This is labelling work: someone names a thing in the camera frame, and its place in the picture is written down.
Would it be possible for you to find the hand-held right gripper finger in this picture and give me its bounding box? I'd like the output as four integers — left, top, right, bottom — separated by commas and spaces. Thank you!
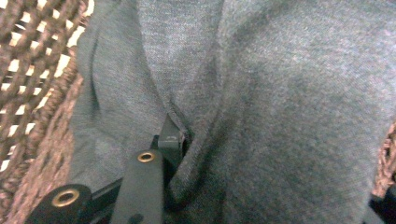
157, 114, 187, 172

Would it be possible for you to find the brown woven basket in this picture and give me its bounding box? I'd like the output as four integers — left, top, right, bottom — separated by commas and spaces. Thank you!
0, 0, 396, 224

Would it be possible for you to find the dark grey garment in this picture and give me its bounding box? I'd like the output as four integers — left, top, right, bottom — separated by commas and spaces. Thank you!
66, 0, 396, 224

